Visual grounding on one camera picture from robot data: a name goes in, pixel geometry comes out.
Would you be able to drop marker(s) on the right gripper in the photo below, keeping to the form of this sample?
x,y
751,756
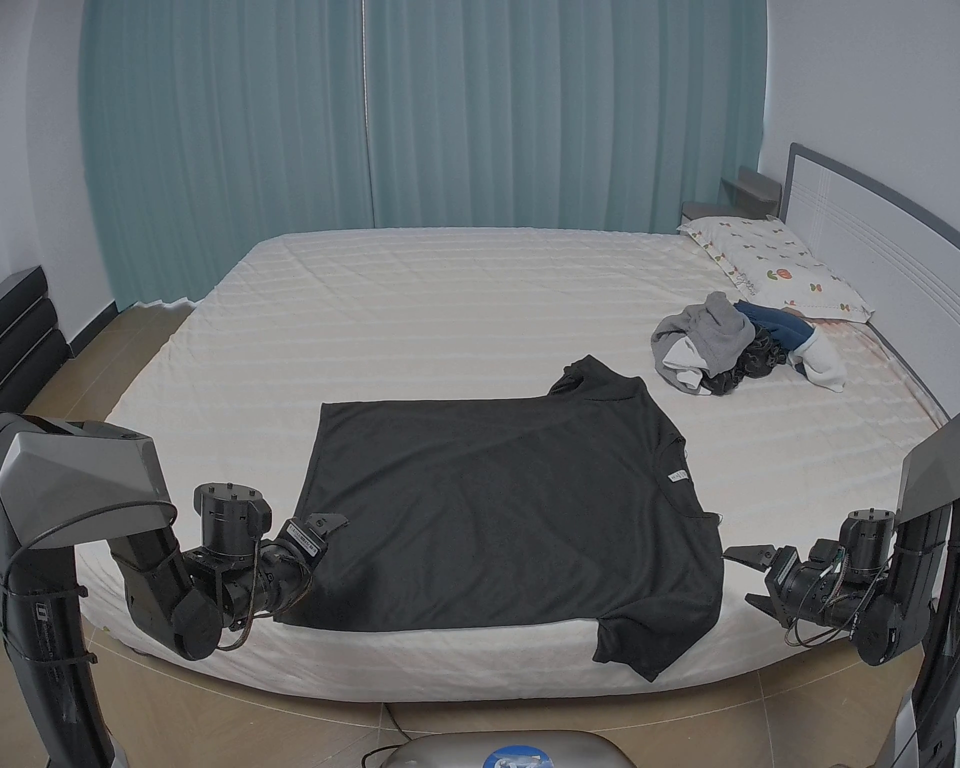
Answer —
x,y
802,592

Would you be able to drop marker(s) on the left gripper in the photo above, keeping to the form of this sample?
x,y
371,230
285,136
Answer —
x,y
285,574

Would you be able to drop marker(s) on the black T-shirt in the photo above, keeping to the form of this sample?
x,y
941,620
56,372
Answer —
x,y
487,517

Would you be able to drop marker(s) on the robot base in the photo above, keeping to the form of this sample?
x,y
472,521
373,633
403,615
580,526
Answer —
x,y
450,754

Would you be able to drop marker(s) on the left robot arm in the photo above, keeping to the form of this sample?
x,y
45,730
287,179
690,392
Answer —
x,y
75,480

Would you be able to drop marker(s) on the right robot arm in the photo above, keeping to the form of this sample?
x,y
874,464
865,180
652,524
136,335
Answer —
x,y
930,540

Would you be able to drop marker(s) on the bed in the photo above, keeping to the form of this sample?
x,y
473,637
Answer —
x,y
450,315

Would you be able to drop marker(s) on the pile of clothes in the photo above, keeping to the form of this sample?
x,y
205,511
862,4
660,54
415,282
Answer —
x,y
720,337

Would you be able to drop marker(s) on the white printed pillow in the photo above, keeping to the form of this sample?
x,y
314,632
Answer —
x,y
780,262

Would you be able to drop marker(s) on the black chest of drawers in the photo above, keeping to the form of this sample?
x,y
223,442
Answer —
x,y
30,337

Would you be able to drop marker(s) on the blue-green curtain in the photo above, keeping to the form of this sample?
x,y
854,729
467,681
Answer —
x,y
562,112
225,150

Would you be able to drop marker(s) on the grey bedside table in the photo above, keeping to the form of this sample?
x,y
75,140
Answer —
x,y
739,195

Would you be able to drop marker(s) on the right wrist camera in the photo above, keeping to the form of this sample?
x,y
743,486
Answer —
x,y
822,551

